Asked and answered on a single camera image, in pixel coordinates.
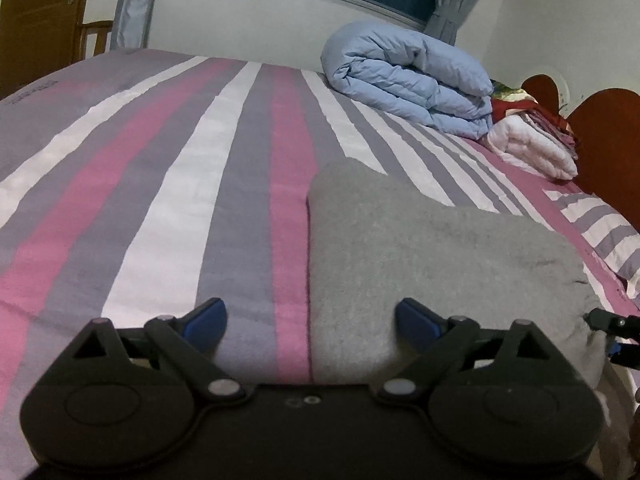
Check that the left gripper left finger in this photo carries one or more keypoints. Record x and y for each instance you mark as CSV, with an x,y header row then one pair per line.
x,y
189,342

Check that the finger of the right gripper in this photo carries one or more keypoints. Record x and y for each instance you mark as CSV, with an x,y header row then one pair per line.
x,y
624,332

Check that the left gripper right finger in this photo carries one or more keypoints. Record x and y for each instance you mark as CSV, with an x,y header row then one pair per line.
x,y
441,345

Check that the grey fleece pants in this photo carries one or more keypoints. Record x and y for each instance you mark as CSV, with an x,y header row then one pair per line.
x,y
375,241

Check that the striped pillow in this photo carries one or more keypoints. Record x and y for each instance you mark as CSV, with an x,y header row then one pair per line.
x,y
607,232

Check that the striped pink grey bedsheet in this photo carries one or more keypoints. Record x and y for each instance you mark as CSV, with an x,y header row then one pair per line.
x,y
141,183

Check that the red wooden headboard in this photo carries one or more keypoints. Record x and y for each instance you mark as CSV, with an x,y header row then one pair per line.
x,y
607,128

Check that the folded white pink blanket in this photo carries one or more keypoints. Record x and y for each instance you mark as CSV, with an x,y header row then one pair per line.
x,y
527,135

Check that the folded light blue duvet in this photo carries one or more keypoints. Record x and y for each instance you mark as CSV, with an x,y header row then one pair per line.
x,y
410,75

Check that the grey curtain left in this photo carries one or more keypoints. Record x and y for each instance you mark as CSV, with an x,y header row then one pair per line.
x,y
131,24

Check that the brown wooden door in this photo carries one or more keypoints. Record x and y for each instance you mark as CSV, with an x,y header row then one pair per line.
x,y
38,37

